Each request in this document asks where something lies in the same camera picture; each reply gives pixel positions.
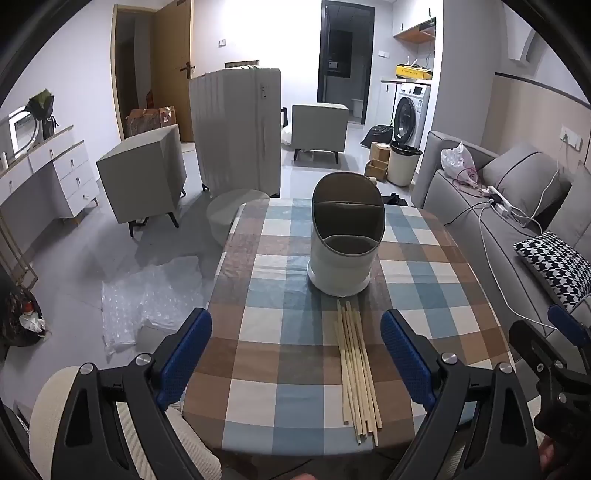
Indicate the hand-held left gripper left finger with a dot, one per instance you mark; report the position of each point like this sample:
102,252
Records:
184,355

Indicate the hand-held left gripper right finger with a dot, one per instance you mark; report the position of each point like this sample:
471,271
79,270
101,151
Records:
406,360

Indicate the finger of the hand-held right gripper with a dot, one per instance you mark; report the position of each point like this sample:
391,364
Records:
568,323
526,337

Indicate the bundle of wooden chopsticks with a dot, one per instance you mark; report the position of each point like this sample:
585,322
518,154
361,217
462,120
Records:
355,369

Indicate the white utensil holder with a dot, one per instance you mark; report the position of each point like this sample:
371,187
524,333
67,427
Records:
341,267

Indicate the houndstooth pillow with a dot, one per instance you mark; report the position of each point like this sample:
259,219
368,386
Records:
554,267

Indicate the bubble wrap sheet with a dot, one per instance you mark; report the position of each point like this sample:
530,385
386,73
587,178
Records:
147,300

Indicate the checked tablecloth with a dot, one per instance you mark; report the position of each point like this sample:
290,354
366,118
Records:
286,350

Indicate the white power strip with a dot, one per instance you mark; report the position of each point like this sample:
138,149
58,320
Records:
501,203

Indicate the grey sofa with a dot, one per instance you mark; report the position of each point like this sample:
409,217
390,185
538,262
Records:
461,207

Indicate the round grey stool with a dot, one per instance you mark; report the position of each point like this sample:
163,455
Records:
226,212

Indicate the grey cushion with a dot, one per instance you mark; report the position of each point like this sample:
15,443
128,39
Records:
526,180

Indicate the cream ribbed fabric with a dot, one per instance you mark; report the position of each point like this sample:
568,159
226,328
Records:
44,415

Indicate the black backpack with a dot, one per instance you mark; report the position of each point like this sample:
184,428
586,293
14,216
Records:
392,198

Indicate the dark waste bin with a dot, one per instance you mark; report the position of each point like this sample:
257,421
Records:
25,318

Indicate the grey nightstand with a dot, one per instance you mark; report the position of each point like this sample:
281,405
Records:
138,175
318,127

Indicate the white plastic bag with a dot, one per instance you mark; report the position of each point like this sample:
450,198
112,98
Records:
457,161

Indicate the beige trash bin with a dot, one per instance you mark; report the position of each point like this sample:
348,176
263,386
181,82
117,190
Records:
404,164

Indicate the white dresser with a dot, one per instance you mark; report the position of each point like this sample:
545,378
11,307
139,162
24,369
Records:
60,180

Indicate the black garbage bag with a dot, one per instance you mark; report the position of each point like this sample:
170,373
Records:
376,136

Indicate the large brown cardboard box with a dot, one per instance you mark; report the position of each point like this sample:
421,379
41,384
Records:
147,120

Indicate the white washing machine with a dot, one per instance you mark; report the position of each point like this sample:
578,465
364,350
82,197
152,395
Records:
411,113

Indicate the round mirror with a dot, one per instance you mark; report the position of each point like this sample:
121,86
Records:
21,131

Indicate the black bag on dresser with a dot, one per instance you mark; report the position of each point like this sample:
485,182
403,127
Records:
41,110

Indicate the yellow box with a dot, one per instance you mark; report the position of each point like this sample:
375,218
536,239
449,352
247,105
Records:
413,71

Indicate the wooden rack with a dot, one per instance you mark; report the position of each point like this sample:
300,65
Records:
242,63

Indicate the wooden door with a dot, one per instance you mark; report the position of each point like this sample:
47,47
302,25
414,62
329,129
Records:
171,55

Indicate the black glass door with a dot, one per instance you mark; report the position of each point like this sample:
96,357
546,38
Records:
344,55

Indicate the wall socket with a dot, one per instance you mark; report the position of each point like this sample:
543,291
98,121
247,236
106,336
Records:
570,138

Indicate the wall cabinet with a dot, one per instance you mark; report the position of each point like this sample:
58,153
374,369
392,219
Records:
415,23

